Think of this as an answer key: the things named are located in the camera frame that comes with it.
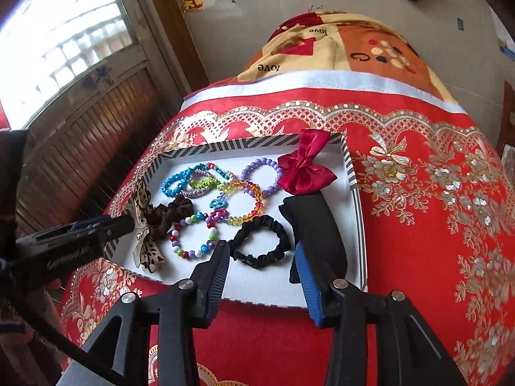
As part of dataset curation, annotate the window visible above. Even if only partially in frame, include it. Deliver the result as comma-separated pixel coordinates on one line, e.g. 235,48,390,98
0,0,139,129

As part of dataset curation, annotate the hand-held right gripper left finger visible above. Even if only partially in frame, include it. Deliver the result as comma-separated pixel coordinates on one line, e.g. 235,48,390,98
60,240,232,386

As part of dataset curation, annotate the striped cardboard box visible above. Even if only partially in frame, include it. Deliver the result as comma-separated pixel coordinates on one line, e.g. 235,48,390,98
102,131,369,310

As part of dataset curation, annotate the grey braided hair tie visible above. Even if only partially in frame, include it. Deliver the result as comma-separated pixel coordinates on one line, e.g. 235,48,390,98
179,171,218,198

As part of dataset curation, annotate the brown scrunchie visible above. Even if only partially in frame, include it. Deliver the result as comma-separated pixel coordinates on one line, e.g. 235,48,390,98
147,194,194,237

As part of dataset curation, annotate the thick black cable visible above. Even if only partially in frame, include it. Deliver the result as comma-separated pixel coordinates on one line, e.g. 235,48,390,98
0,281,129,386

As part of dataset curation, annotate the leopard print bow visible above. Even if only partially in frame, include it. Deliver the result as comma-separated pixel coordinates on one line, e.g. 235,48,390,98
125,179,165,275

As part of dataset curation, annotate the red embroidered tablecloth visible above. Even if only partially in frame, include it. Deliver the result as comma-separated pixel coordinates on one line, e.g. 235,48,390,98
56,86,515,386

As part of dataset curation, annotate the amber crystal bead bracelet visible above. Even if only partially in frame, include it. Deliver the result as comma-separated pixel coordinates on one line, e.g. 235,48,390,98
219,179,264,226

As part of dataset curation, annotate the brown wooden post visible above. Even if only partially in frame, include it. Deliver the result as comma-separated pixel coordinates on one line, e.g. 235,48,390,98
139,0,210,89

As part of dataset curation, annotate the black hair clip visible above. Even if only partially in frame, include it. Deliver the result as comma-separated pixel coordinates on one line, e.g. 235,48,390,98
277,194,349,286

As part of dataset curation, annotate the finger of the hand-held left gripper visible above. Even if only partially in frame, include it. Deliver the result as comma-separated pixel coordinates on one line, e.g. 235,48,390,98
94,214,136,250
70,215,115,231

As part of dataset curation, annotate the black scrunchie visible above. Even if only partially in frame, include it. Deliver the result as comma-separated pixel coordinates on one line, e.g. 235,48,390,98
228,214,290,269

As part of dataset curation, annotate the printed blanket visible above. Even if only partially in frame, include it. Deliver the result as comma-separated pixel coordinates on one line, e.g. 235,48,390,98
181,10,469,115

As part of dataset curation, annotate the red satin bow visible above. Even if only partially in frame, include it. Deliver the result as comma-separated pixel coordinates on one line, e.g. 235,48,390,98
277,129,338,194

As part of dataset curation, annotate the purple bead bracelet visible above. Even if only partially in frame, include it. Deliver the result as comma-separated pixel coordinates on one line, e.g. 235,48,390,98
240,159,284,202

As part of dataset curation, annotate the slatted wooden panel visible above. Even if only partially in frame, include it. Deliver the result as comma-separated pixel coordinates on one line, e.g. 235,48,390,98
16,62,182,234

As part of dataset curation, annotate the wooden chair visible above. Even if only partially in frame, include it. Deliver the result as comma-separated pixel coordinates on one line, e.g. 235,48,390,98
497,80,515,153

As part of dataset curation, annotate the blue bead bracelet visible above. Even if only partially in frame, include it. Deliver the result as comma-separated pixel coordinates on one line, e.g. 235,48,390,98
161,167,198,197

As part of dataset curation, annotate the teal and orange woven bracelet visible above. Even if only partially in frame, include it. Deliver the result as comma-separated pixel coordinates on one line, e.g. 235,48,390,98
197,162,234,181

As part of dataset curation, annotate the multicolour bead bracelet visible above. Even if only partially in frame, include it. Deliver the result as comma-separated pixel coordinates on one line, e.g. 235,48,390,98
170,211,220,260

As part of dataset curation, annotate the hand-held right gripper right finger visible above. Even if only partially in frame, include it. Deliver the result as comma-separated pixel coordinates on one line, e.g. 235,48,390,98
294,241,469,386

